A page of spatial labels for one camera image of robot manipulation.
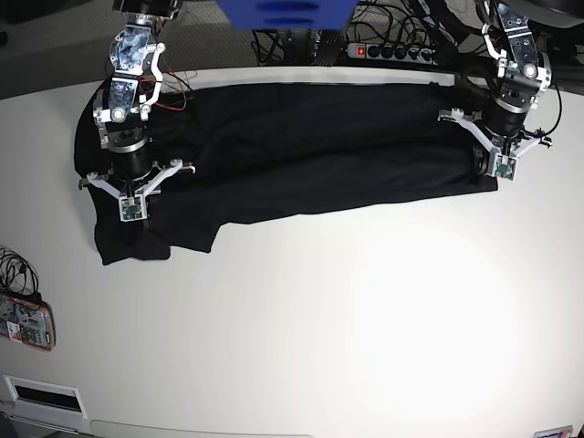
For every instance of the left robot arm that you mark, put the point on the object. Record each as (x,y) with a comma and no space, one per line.
(523,75)

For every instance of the card at table edge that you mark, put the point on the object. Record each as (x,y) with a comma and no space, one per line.
(560,432)

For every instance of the orange electronics case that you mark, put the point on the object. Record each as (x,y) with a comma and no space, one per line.
(28,321)

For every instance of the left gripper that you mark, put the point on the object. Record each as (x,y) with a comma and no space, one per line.
(500,121)

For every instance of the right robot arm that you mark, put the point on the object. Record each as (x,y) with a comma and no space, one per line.
(122,109)

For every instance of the blue plastic bin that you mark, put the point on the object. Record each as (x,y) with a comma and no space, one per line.
(288,14)

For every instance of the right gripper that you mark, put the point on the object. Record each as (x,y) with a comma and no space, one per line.
(129,169)

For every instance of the black T-shirt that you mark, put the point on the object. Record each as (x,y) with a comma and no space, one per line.
(268,151)

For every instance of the white power strip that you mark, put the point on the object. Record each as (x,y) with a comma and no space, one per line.
(389,52)

